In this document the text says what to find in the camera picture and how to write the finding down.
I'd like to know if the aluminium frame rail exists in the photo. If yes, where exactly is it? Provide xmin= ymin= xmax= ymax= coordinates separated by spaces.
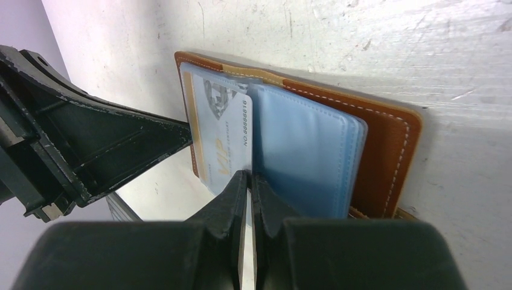
xmin=105 ymin=192 xmax=142 ymax=222

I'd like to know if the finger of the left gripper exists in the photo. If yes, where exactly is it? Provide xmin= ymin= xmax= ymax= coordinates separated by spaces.
xmin=1 ymin=45 xmax=192 ymax=222

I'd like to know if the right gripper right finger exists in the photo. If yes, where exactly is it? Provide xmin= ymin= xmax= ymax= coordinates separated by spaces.
xmin=251 ymin=174 xmax=466 ymax=289

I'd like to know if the brown leather card holder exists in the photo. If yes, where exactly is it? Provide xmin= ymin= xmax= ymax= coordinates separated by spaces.
xmin=174 ymin=51 xmax=423 ymax=221

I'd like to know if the white VIP card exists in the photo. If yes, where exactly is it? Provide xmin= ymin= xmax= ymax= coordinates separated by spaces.
xmin=182 ymin=71 xmax=252 ymax=195

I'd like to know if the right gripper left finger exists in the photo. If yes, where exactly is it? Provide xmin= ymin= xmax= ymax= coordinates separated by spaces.
xmin=13 ymin=170 xmax=248 ymax=289

